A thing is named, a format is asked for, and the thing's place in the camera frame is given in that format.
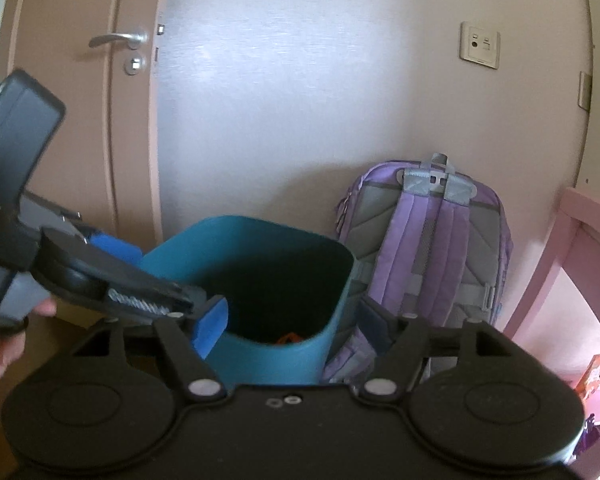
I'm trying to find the orange box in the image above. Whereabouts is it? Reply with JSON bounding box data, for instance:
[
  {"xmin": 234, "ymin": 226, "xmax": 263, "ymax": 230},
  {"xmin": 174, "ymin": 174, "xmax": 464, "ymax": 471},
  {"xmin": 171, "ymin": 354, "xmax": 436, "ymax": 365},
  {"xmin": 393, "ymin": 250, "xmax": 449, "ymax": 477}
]
[{"xmin": 574, "ymin": 354, "xmax": 600, "ymax": 401}]

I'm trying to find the brown door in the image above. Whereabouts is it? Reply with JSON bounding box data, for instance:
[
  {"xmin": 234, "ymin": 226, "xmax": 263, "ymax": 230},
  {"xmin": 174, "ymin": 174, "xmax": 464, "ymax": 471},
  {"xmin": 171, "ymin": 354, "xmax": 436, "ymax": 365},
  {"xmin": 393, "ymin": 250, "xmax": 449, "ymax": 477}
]
[{"xmin": 0, "ymin": 0, "xmax": 177, "ymax": 256}]

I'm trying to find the person's left hand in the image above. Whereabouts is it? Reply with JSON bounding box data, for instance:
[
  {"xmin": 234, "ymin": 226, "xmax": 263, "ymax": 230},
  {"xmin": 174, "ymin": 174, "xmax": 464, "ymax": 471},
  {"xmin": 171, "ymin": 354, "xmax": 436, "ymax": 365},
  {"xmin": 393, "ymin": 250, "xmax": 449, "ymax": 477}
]
[{"xmin": 0, "ymin": 297, "xmax": 57, "ymax": 388}]

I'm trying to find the purple and grey backpack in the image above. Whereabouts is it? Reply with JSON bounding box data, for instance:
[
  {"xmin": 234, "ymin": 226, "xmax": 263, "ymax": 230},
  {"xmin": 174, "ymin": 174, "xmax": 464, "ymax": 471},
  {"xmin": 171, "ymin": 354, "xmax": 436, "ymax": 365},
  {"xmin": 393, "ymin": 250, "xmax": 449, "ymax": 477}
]
[{"xmin": 322, "ymin": 152, "xmax": 513, "ymax": 386}]

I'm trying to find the small purple item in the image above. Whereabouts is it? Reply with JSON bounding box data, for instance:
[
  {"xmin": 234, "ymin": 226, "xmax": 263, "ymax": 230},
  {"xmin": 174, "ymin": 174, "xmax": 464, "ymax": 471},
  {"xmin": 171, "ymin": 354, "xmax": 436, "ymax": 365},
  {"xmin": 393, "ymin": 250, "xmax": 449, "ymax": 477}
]
[{"xmin": 575, "ymin": 412, "xmax": 598, "ymax": 461}]

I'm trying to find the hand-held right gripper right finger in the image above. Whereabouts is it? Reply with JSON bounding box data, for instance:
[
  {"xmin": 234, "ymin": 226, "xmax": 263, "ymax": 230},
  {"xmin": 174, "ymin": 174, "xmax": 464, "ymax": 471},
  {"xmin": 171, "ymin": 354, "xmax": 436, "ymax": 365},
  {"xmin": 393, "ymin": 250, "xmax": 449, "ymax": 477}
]
[{"xmin": 357, "ymin": 297, "xmax": 515, "ymax": 403}]

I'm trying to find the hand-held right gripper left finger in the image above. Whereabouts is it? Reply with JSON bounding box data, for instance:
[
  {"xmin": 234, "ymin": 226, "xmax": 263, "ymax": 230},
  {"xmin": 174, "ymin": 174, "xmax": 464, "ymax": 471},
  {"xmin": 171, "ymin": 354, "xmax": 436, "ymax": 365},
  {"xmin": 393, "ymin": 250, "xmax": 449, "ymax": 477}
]
[{"xmin": 72, "ymin": 297, "xmax": 229, "ymax": 403}]

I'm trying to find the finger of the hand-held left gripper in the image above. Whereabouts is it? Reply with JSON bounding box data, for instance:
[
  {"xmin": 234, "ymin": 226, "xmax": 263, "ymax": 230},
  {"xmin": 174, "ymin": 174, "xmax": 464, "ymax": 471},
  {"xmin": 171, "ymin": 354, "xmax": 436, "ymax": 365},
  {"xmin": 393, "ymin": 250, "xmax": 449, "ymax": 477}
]
[
  {"xmin": 100, "ymin": 260, "xmax": 209, "ymax": 322},
  {"xmin": 22, "ymin": 191, "xmax": 142, "ymax": 271}
]

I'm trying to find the white wall socket panel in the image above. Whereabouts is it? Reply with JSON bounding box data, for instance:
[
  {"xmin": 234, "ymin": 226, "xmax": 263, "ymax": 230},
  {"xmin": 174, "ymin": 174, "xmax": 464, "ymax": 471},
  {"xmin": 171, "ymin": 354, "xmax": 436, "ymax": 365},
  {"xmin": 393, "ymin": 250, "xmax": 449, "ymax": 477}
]
[{"xmin": 459, "ymin": 21, "xmax": 501, "ymax": 68}]

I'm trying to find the pink wooden furniture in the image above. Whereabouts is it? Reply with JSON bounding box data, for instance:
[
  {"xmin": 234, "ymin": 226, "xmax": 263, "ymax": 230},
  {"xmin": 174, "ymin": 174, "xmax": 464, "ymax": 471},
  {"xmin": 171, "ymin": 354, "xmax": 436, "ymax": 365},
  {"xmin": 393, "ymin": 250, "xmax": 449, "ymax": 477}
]
[{"xmin": 502, "ymin": 186, "xmax": 600, "ymax": 461}]

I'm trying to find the silver door handle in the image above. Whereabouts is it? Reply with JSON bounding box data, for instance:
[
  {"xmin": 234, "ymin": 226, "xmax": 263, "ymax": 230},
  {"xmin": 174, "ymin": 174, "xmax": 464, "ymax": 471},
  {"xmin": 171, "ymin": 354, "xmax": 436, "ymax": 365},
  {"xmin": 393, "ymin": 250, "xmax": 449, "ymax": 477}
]
[{"xmin": 89, "ymin": 31, "xmax": 149, "ymax": 49}]

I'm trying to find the teal plastic trash bin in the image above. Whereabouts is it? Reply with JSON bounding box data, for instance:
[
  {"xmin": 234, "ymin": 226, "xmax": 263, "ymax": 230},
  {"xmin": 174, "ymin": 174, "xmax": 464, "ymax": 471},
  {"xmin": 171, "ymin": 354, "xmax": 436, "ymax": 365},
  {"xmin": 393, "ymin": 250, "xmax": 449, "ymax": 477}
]
[{"xmin": 140, "ymin": 216, "xmax": 357, "ymax": 386}]

